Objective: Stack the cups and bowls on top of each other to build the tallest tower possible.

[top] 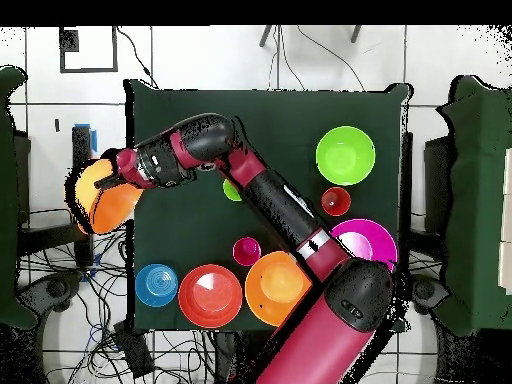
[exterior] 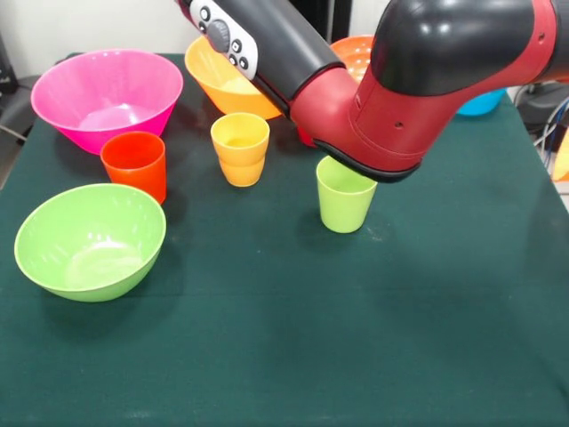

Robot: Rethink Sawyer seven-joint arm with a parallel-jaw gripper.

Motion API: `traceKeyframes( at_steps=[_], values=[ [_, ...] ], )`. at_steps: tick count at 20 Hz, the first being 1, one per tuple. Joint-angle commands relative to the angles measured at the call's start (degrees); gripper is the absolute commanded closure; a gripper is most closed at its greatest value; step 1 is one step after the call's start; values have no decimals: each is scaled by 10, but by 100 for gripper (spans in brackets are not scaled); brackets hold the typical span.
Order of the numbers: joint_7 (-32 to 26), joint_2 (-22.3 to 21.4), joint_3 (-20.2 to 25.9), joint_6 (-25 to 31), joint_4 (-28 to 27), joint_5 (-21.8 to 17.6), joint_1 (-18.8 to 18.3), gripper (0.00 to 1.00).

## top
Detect black square floor frame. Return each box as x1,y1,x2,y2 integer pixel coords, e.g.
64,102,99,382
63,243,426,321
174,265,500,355
58,26,120,74

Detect blue tape strip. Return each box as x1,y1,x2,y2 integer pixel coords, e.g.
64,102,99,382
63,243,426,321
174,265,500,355
74,122,98,153

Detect green plastic cup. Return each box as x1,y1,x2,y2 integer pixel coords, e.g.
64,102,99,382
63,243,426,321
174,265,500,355
222,178,244,202

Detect blue plastic bowl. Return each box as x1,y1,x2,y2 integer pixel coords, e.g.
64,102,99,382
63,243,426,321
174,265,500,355
134,263,180,309

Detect pink plastic bowl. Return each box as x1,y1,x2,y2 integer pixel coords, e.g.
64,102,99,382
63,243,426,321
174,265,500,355
330,218,399,273

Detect dark green table cloth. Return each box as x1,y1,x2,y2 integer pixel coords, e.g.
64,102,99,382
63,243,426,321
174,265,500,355
125,78,411,333

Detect black floor cable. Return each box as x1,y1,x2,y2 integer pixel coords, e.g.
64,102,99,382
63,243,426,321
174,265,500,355
115,26,161,90

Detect red-orange plastic bowl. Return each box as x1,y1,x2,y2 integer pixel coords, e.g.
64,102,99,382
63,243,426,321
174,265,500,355
177,263,244,330

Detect orange plastic bowl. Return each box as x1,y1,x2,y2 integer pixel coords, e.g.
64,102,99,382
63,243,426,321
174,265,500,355
65,158,144,236
244,250,314,328

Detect magenta plastic cup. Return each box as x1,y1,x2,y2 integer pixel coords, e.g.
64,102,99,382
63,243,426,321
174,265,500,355
232,236,263,268

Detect tangled floor cables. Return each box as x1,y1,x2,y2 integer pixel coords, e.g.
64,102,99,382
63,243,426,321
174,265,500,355
17,227,217,384

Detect black floor box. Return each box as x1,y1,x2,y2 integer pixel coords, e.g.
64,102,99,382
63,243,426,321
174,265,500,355
112,320,156,380

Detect green covered side table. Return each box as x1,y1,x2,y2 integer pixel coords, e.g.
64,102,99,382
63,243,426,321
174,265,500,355
0,65,37,329
433,74,512,337

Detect red plastic cup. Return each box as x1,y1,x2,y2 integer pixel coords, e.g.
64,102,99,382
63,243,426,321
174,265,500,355
320,186,352,218

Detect black metal stand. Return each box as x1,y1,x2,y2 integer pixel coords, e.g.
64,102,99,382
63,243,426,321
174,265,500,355
17,124,95,268

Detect green plastic bowl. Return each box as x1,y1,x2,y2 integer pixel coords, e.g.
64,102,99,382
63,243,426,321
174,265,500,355
315,125,377,187

